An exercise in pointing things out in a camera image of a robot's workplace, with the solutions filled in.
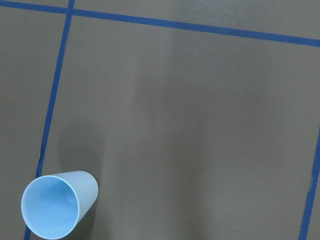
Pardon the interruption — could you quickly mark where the light blue cup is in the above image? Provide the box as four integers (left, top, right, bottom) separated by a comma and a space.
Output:
21, 171, 99, 240

